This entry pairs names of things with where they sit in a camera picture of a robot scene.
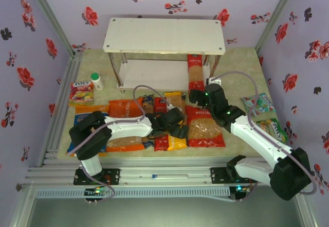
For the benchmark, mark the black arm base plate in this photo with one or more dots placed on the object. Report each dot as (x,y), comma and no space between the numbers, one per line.
(113,176)
(218,175)

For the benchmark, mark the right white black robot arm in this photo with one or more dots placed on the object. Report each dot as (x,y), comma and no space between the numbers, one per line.
(257,139)

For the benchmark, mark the green yellow candy bag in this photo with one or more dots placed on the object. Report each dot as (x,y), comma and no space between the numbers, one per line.
(272,129)

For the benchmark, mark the aluminium side rail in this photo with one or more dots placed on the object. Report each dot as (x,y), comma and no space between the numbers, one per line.
(57,113)

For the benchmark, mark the navy MoliPasta spaghetti pack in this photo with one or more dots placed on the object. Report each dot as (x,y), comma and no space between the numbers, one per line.
(148,103)

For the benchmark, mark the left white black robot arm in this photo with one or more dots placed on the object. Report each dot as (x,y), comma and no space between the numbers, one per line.
(128,128)

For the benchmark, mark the aluminium cross rail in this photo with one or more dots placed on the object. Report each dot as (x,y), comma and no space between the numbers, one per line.
(167,171)

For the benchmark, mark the orange Pastatime macaroni bag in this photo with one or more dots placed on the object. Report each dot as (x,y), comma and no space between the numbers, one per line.
(123,107)

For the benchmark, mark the red yellow fruit candy bag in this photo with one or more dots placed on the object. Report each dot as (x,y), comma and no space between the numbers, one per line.
(81,94)

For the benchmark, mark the aluminium corner post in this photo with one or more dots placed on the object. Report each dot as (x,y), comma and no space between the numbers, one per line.
(277,13)
(48,13)

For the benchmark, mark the green white mint candy bag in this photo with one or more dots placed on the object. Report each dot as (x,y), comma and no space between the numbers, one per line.
(257,104)

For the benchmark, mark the yellow Pastatime spaghetti pack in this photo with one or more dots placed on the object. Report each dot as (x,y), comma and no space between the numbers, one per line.
(173,101)

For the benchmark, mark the white two-tier shelf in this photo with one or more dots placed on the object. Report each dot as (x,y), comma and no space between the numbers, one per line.
(164,36)

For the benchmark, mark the large red macaroni bag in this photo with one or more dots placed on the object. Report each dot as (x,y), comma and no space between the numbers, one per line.
(203,129)

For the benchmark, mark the white bottle green cap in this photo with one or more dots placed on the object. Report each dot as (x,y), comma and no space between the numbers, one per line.
(97,83)

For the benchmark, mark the blue and orange pasta bag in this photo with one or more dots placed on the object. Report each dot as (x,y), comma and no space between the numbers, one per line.
(82,115)

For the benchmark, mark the red spaghetti pack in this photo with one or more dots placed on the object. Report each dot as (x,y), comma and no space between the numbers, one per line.
(160,106)
(194,70)

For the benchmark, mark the controller board green light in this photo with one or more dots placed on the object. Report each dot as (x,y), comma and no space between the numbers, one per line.
(96,191)
(239,188)

